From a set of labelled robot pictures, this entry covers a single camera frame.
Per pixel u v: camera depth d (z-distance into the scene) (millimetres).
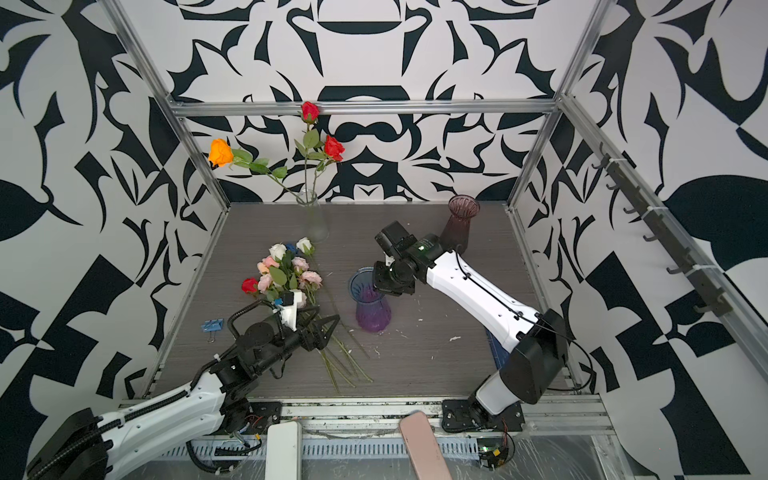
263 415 737
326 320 717
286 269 933
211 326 869
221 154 756
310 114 869
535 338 430
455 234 1006
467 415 741
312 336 694
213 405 569
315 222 1049
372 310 853
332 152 907
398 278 629
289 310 698
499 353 831
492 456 708
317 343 687
